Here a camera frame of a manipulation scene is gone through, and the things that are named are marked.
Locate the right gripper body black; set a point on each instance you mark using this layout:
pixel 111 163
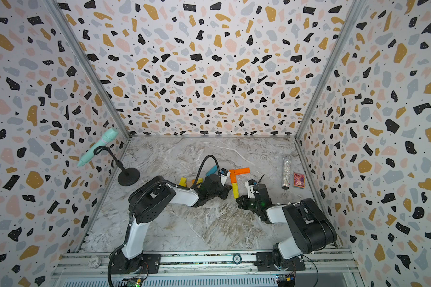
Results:
pixel 252 204

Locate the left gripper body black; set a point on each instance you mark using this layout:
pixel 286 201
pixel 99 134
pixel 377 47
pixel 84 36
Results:
pixel 221 192

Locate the teal block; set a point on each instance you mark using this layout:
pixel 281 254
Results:
pixel 213 170

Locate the orange block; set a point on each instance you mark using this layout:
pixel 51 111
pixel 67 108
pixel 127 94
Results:
pixel 242 171
pixel 233 176

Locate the yellow-green block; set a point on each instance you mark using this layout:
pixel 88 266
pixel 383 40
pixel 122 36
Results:
pixel 235 190

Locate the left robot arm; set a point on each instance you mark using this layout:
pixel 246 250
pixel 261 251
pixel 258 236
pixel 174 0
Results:
pixel 149 201

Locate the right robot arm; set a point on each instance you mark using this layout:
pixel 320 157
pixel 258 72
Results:
pixel 310 229

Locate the yellow block far left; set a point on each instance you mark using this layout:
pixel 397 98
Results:
pixel 183 182

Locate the glitter tube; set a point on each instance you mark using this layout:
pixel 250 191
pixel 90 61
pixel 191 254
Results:
pixel 285 179

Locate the pink card box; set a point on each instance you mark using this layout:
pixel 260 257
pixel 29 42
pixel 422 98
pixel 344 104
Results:
pixel 298 180

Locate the black microphone stand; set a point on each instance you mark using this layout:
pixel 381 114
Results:
pixel 127 176

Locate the mint green microphone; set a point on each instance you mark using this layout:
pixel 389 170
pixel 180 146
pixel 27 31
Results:
pixel 105 139

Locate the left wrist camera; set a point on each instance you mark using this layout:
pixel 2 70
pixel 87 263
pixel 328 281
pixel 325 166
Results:
pixel 224 175

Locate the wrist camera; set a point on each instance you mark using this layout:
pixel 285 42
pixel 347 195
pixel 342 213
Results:
pixel 224 175
pixel 250 188

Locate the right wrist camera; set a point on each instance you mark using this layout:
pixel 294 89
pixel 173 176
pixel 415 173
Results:
pixel 250 188

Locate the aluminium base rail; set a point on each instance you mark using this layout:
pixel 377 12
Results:
pixel 326 268

